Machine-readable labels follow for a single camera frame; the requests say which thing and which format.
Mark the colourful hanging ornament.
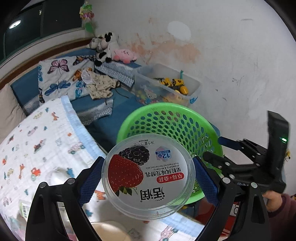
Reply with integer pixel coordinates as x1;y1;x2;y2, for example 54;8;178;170
79;1;97;33

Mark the small white green packet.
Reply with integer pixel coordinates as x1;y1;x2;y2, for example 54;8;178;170
18;200;31;219

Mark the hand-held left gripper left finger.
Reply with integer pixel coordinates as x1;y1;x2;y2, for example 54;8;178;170
25;156;107;241

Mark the white butterfly print pillow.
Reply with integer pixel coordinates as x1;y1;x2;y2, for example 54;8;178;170
38;56;96;102

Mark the beige round container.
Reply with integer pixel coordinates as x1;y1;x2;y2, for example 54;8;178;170
91;220;130;241

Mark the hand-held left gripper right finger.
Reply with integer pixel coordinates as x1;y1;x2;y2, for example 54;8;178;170
192;156;270;241

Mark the person's right forearm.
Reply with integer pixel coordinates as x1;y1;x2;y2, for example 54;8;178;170
268;193;296;218

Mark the white vehicle print blanket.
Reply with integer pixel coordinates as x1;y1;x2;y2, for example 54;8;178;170
0;95;206;241

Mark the black and white cow plush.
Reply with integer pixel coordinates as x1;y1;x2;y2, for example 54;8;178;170
95;32;118;67

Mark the clear yogurt cup berry label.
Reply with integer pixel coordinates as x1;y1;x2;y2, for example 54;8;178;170
101;136;196;220

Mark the clear plastic storage bin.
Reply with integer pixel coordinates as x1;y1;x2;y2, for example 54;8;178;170
134;63;201;107

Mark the dark window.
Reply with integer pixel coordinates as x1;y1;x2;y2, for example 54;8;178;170
0;0;86;61

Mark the blue bed sheet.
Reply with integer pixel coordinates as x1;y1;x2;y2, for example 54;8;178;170
10;50;220;153

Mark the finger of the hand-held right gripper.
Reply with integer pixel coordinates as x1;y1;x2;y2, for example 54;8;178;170
202;151;252;180
218;136;269;163

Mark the green perforated plastic basket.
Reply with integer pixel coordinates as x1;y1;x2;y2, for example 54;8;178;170
116;102;224;205

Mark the grey plush toy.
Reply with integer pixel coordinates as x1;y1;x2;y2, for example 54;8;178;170
86;37;103;52

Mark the person's right hand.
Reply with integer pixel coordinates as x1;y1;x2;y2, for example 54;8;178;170
262;190;284;212

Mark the striped folded cloth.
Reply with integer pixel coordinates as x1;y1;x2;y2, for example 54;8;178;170
95;62;136;87

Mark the plain beige pillow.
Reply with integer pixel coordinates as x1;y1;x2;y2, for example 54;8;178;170
0;83;26;145

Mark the pink plush toy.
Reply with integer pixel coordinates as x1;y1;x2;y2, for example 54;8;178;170
112;48;137;64

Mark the yellow toy vehicle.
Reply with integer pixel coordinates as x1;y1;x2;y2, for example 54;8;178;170
172;79;189;95
154;77;173;87

